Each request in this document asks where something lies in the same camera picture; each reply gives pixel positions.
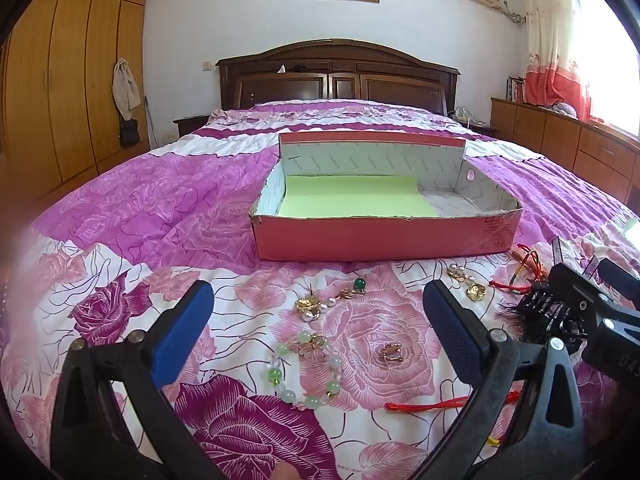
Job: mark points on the green bead gold earring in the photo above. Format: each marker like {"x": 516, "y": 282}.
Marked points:
{"x": 358, "y": 286}

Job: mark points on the small gold earring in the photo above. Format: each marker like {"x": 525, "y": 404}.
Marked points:
{"x": 390, "y": 351}

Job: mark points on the black feather hair clip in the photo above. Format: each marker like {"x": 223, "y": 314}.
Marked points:
{"x": 537, "y": 305}

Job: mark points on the grey cloth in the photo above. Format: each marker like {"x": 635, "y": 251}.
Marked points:
{"x": 566, "y": 110}

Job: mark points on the row of books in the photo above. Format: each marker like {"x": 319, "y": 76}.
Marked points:
{"x": 516, "y": 91}

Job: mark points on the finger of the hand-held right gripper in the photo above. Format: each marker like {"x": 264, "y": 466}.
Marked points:
{"x": 622, "y": 282}
{"x": 600, "y": 315}

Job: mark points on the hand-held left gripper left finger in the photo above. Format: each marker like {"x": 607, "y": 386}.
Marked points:
{"x": 182, "y": 330}

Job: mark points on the wooden sideboard cabinet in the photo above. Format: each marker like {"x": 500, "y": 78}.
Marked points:
{"x": 550, "y": 130}

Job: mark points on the black bag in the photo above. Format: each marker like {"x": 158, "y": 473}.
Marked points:
{"x": 129, "y": 134}

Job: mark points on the pink floral bedspread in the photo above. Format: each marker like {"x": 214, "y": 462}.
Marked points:
{"x": 175, "y": 200}

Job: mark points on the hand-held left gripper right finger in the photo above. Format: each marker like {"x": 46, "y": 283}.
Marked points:
{"x": 452, "y": 330}

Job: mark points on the dark wooden headboard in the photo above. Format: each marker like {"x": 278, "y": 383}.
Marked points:
{"x": 340, "y": 67}

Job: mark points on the pink cardboard box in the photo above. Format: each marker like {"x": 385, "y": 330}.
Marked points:
{"x": 375, "y": 240}

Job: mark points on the wooden wardrobe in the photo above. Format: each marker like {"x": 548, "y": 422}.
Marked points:
{"x": 70, "y": 60}

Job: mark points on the window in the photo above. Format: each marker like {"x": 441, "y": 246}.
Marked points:
{"x": 612, "y": 60}

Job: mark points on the beige cloth bag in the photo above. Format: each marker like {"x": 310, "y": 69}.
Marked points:
{"x": 125, "y": 90}

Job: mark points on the pink and white curtain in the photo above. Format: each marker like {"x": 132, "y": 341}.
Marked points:
{"x": 550, "y": 35}

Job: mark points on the thin pole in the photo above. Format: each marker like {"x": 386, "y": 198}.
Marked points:
{"x": 150, "y": 120}

